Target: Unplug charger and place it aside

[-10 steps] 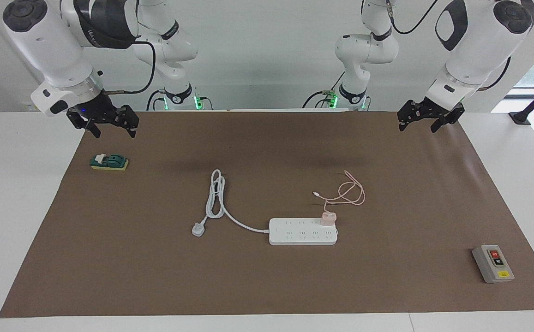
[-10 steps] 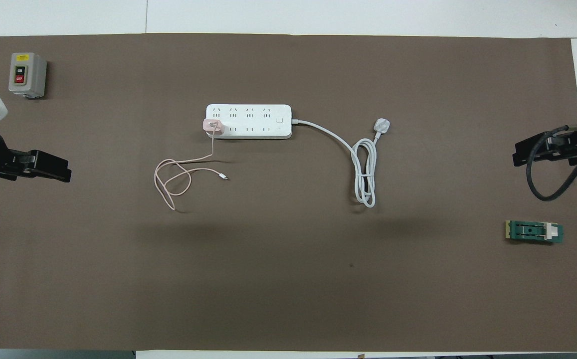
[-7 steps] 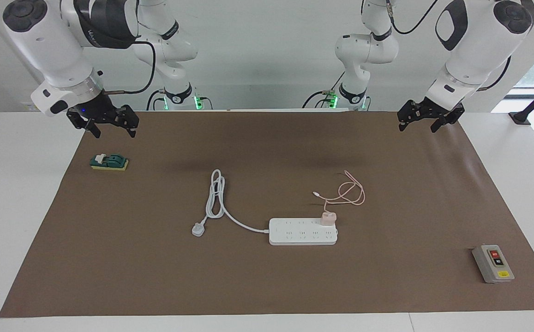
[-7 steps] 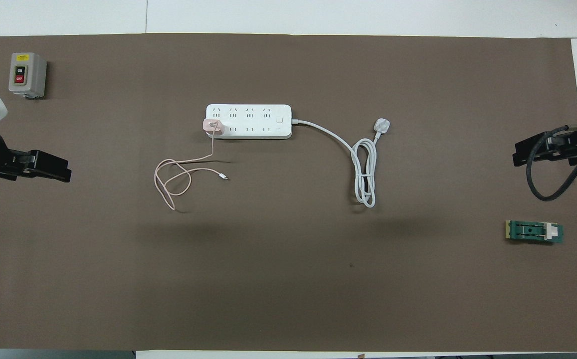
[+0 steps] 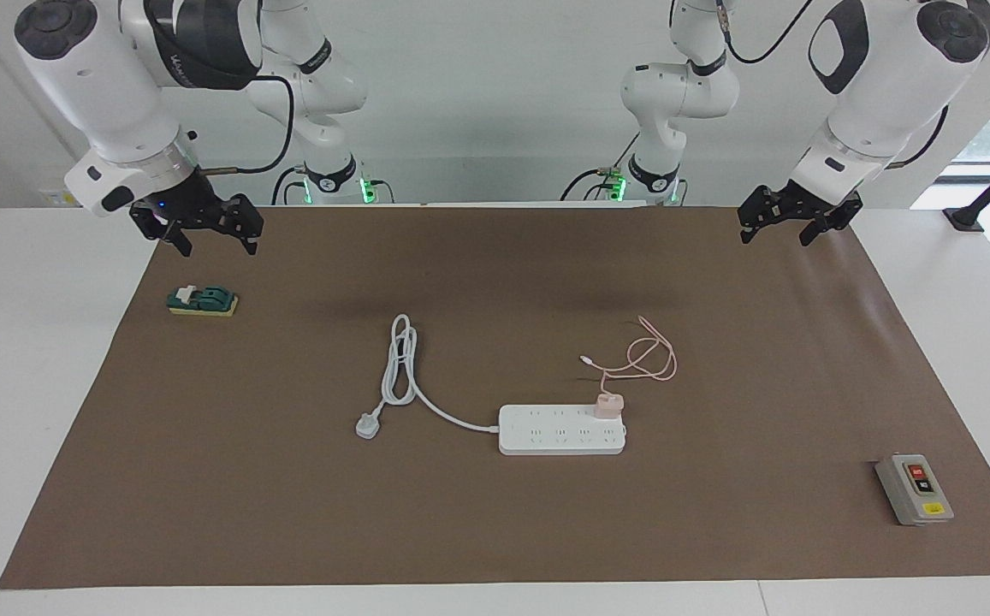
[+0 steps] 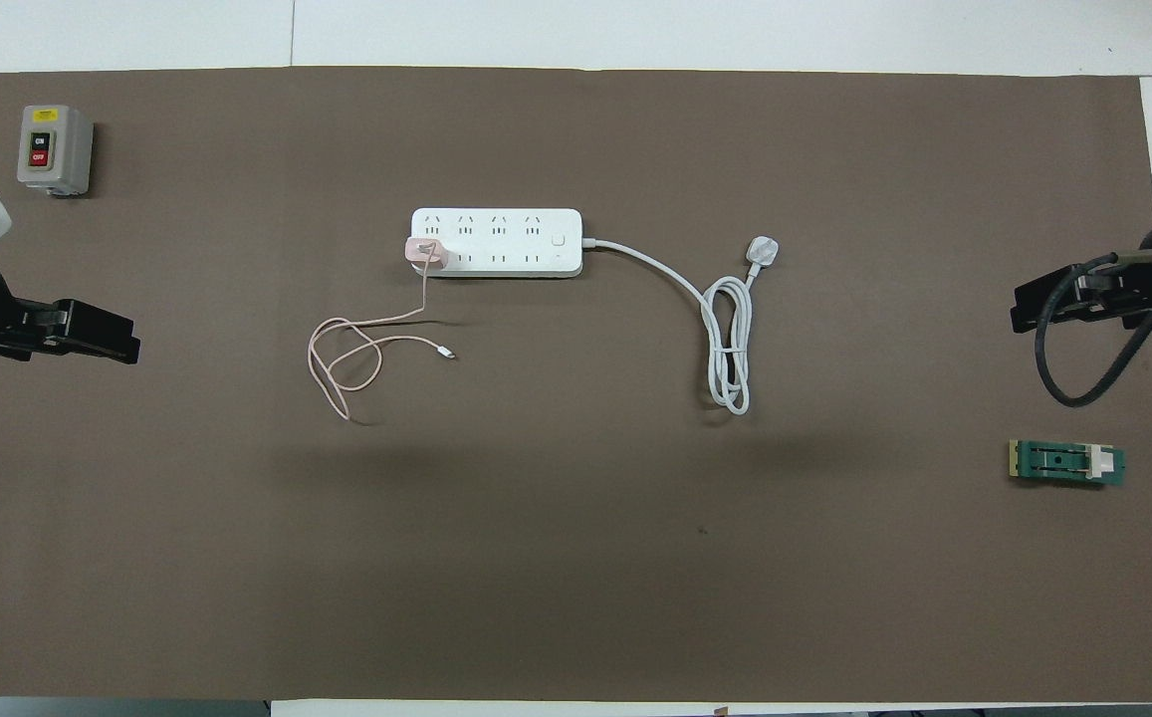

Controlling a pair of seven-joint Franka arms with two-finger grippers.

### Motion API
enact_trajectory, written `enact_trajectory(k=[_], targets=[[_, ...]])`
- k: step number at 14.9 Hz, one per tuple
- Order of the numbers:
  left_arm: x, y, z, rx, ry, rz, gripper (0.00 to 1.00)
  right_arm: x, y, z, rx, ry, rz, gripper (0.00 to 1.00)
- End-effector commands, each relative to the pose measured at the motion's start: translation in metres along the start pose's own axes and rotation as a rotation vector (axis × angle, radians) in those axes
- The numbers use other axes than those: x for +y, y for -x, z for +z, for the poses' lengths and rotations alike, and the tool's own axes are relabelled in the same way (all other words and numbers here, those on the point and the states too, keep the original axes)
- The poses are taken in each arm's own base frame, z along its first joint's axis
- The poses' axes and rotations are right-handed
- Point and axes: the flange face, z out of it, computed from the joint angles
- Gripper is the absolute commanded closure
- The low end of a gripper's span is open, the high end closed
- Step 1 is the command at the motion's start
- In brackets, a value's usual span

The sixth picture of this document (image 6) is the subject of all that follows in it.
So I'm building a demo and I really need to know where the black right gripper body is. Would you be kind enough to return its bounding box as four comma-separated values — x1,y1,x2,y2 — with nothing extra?
1103,247,1152,328

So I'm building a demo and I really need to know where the pink charging cable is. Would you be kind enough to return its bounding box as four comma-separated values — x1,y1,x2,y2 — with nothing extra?
308,249,457,421

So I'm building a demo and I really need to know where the white power strip with cord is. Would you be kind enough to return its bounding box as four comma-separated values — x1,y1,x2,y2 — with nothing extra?
410,207,784,415

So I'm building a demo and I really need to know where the green terminal block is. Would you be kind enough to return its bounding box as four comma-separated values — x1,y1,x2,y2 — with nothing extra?
1009,438,1126,489

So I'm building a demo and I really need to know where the brown table mat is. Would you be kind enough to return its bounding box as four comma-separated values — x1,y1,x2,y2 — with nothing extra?
0,67,1152,703

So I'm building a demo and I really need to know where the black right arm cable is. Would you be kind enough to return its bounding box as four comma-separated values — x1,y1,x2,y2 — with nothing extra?
1034,254,1152,407

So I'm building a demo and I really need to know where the grey on-off switch box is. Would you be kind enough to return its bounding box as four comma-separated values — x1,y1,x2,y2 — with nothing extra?
17,105,95,197

